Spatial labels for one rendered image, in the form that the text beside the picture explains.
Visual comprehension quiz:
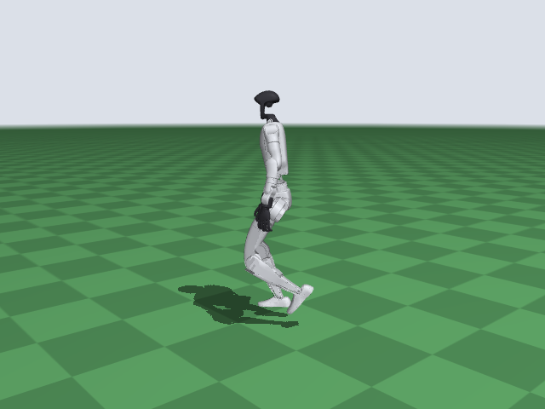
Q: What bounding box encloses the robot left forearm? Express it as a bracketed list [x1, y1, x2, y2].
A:
[261, 158, 279, 205]

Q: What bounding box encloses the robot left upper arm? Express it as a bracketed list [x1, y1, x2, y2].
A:
[263, 124, 282, 171]

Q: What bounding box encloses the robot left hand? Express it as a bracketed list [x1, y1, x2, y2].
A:
[255, 197, 273, 232]

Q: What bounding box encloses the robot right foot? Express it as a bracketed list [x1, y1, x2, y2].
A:
[258, 296, 291, 308]

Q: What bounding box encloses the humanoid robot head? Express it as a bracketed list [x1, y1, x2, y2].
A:
[255, 90, 279, 122]

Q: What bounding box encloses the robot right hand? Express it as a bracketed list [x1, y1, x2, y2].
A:
[254, 194, 263, 216]

